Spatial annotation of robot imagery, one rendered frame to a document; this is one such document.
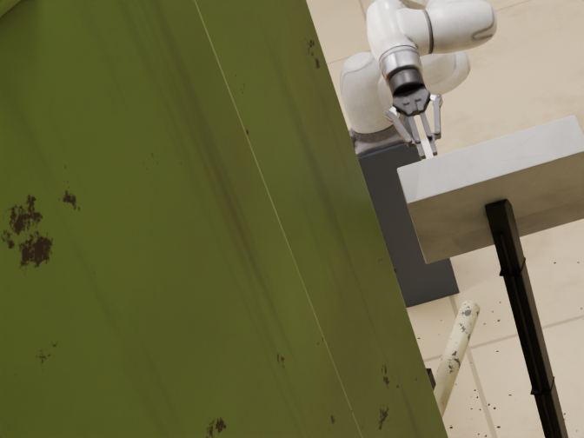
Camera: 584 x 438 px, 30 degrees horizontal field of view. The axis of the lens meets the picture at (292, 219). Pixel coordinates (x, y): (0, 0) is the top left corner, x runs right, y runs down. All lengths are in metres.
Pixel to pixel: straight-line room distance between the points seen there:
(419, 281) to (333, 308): 1.90
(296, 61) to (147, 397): 0.70
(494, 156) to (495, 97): 2.73
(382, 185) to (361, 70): 0.38
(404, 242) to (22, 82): 2.63
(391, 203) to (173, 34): 2.31
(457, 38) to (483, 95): 2.34
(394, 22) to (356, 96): 0.87
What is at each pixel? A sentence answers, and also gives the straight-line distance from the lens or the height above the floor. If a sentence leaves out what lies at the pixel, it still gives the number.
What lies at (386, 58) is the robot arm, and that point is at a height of 1.23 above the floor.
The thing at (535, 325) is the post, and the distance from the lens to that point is 2.26.
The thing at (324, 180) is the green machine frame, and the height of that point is 1.38.
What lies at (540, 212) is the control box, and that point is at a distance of 2.18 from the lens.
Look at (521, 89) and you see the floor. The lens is 4.77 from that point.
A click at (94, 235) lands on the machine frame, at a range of 1.05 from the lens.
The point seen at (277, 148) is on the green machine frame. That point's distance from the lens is 1.58.
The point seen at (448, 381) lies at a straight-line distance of 2.40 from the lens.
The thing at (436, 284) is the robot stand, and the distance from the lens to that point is 3.64.
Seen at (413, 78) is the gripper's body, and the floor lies 1.19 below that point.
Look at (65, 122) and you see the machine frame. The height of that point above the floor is 1.84.
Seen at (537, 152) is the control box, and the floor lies 1.17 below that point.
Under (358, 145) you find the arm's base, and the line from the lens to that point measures 3.38.
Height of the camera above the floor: 2.22
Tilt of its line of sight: 31 degrees down
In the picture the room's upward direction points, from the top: 21 degrees counter-clockwise
